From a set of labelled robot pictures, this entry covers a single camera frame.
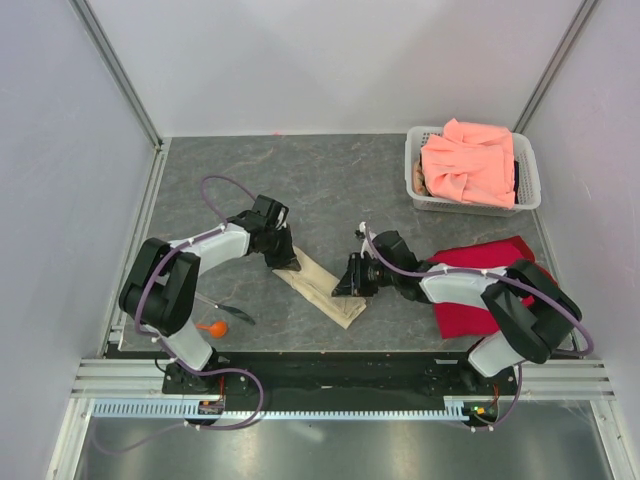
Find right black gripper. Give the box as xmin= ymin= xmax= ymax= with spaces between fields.
xmin=331 ymin=252 xmax=398 ymax=297

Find beige cloth napkin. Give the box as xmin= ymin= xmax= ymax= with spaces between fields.
xmin=273 ymin=246 xmax=366 ymax=329

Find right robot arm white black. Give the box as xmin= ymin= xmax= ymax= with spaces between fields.
xmin=332 ymin=226 xmax=582 ymax=394

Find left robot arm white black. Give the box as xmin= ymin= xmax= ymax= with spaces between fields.
xmin=118 ymin=195 xmax=301 ymax=393

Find red cloth napkin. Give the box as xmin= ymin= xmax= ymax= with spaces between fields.
xmin=428 ymin=236 xmax=536 ymax=339

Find orange plastic spoon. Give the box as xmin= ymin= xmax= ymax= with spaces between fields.
xmin=196 ymin=321 xmax=228 ymax=339

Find patterned cloth in basket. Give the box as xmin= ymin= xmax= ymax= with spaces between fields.
xmin=412 ymin=160 xmax=430 ymax=196

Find salmon pink cloth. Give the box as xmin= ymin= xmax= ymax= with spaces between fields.
xmin=421 ymin=119 xmax=516 ymax=209

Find dark cloth in basket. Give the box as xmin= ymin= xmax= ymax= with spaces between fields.
xmin=513 ymin=160 xmax=520 ymax=203

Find white plastic basket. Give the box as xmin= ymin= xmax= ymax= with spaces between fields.
xmin=405 ymin=119 xmax=541 ymax=217

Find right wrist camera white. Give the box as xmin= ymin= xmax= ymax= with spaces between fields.
xmin=355 ymin=222 xmax=373 ymax=258

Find black knife clear handle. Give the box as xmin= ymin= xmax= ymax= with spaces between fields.
xmin=195 ymin=293 xmax=256 ymax=326

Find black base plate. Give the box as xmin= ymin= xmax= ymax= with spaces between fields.
xmin=161 ymin=352 xmax=522 ymax=430

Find white slotted cable duct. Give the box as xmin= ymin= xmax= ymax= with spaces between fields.
xmin=92 ymin=395 xmax=506 ymax=420

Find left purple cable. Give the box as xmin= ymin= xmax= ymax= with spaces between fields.
xmin=89 ymin=174 xmax=265 ymax=454

